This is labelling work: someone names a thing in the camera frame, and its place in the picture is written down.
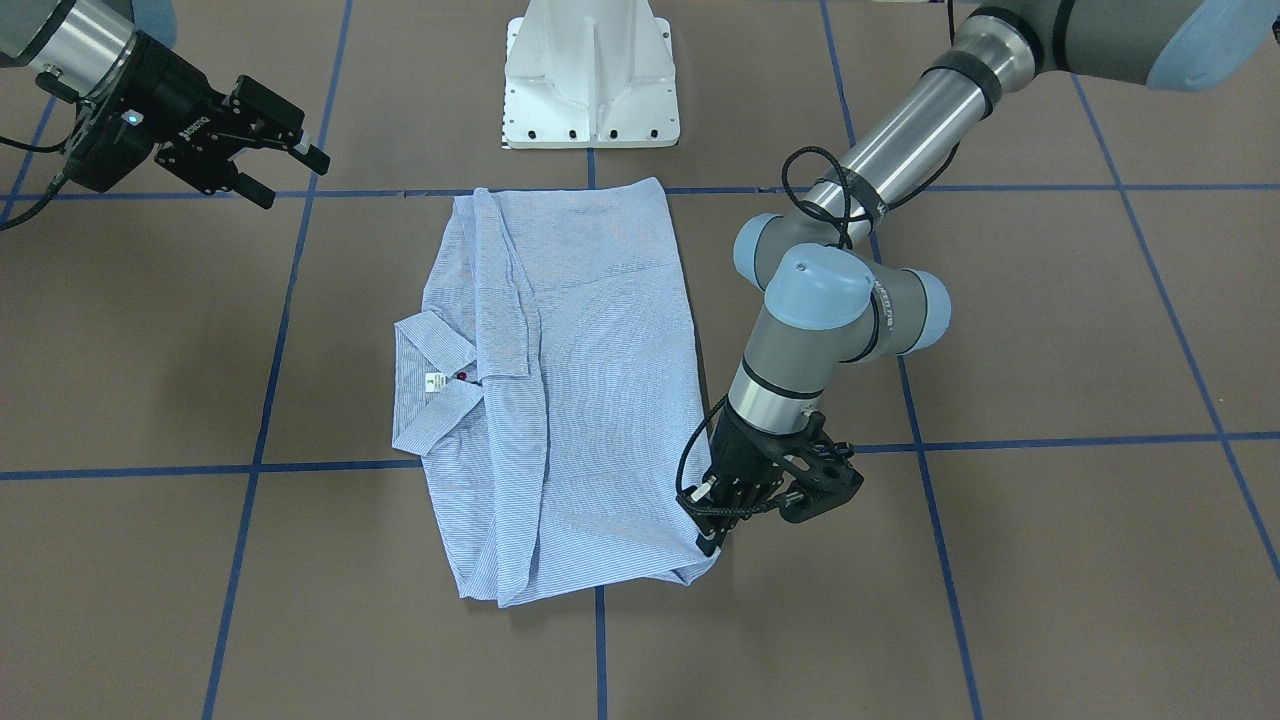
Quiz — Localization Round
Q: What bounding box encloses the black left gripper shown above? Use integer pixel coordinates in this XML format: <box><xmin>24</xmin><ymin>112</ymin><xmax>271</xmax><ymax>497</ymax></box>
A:
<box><xmin>676</xmin><ymin>402</ymin><xmax>865</xmax><ymax>557</ymax></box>

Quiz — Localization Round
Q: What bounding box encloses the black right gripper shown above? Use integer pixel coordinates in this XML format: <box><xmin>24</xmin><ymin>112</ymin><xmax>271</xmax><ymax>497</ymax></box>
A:
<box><xmin>61</xmin><ymin>33</ymin><xmax>332</xmax><ymax>210</ymax></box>

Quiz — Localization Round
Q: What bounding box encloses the light blue striped shirt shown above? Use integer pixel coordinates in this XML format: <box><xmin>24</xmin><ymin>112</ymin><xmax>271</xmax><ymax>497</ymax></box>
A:
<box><xmin>392</xmin><ymin>178</ymin><xmax>716</xmax><ymax>609</ymax></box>

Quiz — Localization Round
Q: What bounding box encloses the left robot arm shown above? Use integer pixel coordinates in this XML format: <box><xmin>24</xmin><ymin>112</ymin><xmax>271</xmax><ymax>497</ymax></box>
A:
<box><xmin>676</xmin><ymin>1</ymin><xmax>1277</xmax><ymax>557</ymax></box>

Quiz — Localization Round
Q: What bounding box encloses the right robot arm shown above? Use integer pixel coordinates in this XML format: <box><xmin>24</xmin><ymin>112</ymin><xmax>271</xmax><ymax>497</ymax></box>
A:
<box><xmin>3</xmin><ymin>1</ymin><xmax>330</xmax><ymax>228</ymax></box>

